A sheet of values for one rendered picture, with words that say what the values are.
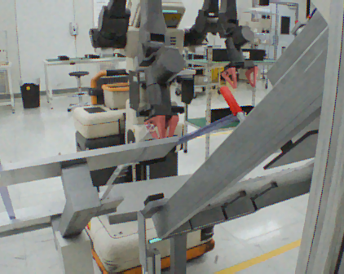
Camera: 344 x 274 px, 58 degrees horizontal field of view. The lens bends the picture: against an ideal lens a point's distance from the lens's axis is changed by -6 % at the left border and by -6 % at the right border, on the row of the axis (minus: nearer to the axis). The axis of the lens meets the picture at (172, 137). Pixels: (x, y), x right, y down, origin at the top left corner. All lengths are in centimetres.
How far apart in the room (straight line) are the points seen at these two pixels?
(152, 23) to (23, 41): 652
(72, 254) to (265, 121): 44
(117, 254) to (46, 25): 621
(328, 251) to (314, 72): 19
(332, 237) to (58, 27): 718
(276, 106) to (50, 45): 702
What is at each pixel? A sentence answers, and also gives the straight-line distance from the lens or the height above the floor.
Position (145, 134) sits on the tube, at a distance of 49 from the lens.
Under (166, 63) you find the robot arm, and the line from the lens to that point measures 73.
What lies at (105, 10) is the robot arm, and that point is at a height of 128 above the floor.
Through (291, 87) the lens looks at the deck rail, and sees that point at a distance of 40.
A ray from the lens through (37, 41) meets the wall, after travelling 732.
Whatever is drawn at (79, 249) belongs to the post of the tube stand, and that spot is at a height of 79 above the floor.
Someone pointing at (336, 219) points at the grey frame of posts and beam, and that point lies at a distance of 34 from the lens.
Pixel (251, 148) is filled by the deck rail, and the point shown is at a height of 103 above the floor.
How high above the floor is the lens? 118
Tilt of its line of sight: 17 degrees down
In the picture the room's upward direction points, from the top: straight up
